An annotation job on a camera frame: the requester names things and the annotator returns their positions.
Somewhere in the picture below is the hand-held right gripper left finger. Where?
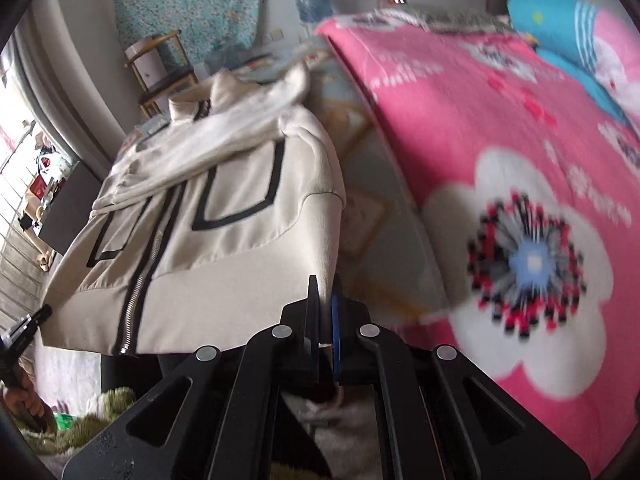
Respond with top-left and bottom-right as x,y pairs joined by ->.
62,275 -> 322,480

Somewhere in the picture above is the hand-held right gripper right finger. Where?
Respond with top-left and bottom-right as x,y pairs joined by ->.
330,295 -> 584,480

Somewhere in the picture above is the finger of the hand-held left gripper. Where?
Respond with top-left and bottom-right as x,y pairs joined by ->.
17,305 -> 54,343

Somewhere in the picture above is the beige jacket with black trim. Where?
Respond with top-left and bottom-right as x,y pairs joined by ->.
40,62 -> 348,358

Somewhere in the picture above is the person's left hand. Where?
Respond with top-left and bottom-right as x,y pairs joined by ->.
4,384 -> 53,433

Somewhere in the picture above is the metal railing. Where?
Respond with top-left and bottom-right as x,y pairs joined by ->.
0,120 -> 47,311

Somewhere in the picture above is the beige fluffy cloth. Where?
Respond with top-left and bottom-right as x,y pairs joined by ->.
282,390 -> 381,480

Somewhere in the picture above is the green fluffy garment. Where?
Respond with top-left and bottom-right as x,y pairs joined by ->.
50,387 -> 137,461

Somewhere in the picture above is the black cabinet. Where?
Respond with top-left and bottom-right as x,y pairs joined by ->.
37,160 -> 103,256

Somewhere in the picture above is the pink floral blanket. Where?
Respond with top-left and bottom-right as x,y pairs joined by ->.
315,2 -> 640,476

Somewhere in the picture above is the grey curtain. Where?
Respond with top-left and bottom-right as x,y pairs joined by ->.
10,0 -> 126,171

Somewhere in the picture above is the wooden chair with black seat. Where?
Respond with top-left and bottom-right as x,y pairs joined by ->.
124,30 -> 200,116

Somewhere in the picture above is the white box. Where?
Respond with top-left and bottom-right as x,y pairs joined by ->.
125,42 -> 166,92

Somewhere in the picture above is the blue water bottle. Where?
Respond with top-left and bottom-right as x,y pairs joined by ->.
291,0 -> 333,25

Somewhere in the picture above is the grey lace cloth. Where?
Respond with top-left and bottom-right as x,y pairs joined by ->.
410,4 -> 521,36

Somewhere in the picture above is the teal floral cloth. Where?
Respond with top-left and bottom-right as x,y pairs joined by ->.
111,0 -> 281,63

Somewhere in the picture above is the blue pillow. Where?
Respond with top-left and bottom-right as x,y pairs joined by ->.
506,0 -> 640,126

